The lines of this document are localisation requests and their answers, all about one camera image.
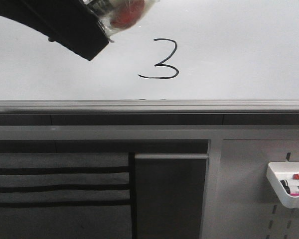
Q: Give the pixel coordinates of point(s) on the white whiteboard with aluminium frame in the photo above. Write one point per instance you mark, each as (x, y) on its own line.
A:
(182, 56)

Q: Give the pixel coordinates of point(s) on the grey metal stand frame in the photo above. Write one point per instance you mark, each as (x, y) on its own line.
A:
(184, 134)

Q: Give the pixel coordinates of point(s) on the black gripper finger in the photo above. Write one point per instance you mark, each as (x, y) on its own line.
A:
(68, 22)

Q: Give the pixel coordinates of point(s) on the white plastic marker tray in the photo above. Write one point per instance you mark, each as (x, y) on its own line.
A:
(278, 171)

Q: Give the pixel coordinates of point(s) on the black-capped marker in tray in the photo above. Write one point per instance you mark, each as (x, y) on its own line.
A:
(290, 186)

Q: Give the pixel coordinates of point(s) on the grey perforated pegboard panel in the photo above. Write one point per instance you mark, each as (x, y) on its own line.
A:
(239, 202)

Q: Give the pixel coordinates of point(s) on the grey fabric organiser with stripes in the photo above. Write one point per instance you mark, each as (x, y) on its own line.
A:
(67, 196)

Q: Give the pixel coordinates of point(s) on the white black-tip whiteboard marker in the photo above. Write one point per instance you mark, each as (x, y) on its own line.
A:
(113, 16)

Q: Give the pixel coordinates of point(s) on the dark grey hanging panel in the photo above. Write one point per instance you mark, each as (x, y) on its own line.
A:
(169, 197)

